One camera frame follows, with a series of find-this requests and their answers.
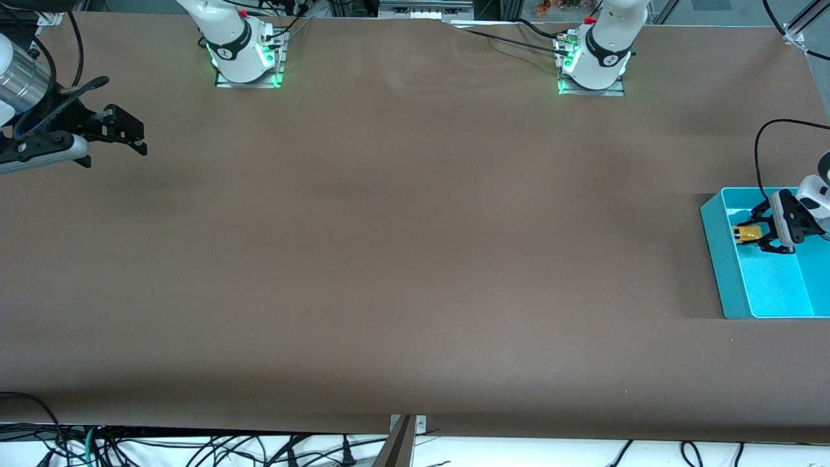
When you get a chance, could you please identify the teal plastic bin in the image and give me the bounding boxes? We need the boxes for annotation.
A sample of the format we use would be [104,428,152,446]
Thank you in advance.
[700,187,830,320]

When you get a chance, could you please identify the brown table cover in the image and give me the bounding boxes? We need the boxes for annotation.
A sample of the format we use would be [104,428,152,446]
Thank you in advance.
[0,12,830,445]

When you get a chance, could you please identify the silver device behind table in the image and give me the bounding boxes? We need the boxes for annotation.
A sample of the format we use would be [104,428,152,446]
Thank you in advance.
[378,0,477,21]

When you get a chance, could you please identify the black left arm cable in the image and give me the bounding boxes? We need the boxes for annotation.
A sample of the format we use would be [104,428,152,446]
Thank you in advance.
[754,0,830,202]

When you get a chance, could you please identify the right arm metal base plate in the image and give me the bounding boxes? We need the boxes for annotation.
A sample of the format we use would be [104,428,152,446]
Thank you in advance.
[215,29,287,89]

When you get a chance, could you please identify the aluminium frame profile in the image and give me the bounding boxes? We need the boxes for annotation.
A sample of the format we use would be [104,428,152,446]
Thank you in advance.
[781,0,830,72]

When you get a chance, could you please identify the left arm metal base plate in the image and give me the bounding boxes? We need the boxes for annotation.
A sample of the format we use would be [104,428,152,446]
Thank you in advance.
[556,36,627,97]

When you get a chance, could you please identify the black cables at arm base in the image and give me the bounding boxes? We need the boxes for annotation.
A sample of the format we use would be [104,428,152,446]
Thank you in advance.
[256,0,312,46]

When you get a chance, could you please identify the loose black floor cables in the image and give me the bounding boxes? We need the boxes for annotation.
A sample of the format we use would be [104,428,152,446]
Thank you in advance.
[606,440,746,467]

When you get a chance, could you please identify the tangled black floor cables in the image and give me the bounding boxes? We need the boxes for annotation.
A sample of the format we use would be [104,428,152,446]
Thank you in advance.
[0,391,390,467]

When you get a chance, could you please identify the black cable on table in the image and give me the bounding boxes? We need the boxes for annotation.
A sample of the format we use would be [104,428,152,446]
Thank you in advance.
[454,18,575,58]

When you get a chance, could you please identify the small metal table bracket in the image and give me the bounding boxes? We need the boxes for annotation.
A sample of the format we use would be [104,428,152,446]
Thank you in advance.
[389,414,429,435]

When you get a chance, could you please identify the dark metal post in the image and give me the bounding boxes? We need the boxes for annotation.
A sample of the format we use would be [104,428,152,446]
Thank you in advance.
[372,415,417,467]

